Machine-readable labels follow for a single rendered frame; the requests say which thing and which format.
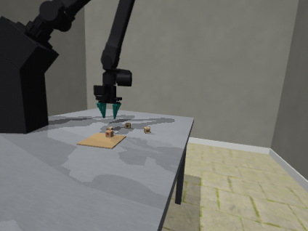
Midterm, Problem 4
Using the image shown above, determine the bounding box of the tan flat mat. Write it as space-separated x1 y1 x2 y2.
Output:
77 133 126 149

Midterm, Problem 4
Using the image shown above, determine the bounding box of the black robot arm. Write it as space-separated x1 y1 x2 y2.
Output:
16 0 135 101

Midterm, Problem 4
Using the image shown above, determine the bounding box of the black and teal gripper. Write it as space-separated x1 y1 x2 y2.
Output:
97 97 122 119

